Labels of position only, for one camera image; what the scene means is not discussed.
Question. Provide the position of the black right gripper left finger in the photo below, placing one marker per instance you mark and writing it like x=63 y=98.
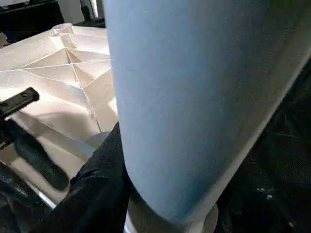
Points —
x=92 y=194

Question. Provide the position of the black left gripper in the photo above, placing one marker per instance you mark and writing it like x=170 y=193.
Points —
x=17 y=104

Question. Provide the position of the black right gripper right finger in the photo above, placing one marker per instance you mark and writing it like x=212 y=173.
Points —
x=272 y=199

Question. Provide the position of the white plastic table leg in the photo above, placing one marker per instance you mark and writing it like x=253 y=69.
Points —
x=194 y=97

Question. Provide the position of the black plastic mat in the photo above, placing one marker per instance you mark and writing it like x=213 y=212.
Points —
x=296 y=107

